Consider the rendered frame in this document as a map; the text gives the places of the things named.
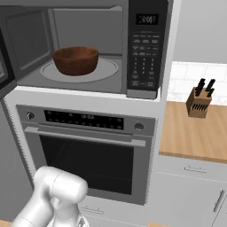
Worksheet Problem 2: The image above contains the steel drawer handle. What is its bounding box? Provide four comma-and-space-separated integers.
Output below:
184, 165, 208, 174

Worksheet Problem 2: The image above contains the black microwave door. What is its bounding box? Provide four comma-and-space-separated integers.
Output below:
0, 28, 18, 100

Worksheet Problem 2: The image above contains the white drawer front under oven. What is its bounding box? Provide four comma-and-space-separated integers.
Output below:
77, 195, 149, 227

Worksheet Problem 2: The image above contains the steel handle under oven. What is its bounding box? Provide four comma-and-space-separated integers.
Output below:
80, 205, 105, 215

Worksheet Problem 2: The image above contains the grey microwave turntable plate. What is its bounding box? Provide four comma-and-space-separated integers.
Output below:
40, 57, 120, 84

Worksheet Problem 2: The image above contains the white cupboard door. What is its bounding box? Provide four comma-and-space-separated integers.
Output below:
146, 171, 227, 227

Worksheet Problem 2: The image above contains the oven door with dark glass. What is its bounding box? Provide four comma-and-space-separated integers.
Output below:
24, 125, 155, 207

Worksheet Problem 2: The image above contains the grey microwave oven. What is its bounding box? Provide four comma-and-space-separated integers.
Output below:
0, 0, 170, 100

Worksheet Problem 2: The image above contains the steel built-in oven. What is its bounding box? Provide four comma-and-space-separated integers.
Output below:
15, 104, 158, 207

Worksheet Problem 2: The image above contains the steel cupboard door handle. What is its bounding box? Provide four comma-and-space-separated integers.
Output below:
213, 189, 226, 214

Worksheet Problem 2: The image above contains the steel oven door handle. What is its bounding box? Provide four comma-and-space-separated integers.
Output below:
23, 126, 147, 148

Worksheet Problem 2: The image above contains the brown wooden bowl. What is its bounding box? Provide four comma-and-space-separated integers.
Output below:
51, 46, 100, 76

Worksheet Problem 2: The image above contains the white tall appliance cabinet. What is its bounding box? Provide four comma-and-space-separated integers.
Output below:
2, 0, 183, 227

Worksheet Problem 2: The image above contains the wooden knife block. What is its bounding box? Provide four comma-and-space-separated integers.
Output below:
185, 77, 216, 120

